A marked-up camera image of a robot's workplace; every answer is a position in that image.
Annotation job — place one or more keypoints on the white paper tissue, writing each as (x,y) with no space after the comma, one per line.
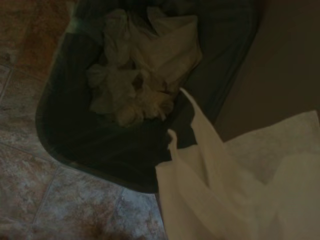
(225,187)

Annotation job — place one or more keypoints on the crumpled discarded tissue wad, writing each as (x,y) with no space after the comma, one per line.
(120,97)

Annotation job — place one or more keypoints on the dark plastic trash bin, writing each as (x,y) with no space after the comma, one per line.
(82,140)

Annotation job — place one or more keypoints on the flat discarded paper towel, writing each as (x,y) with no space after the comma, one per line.
(165,50)

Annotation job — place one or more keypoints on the brown cabinet side panel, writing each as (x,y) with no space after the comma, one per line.
(277,65)

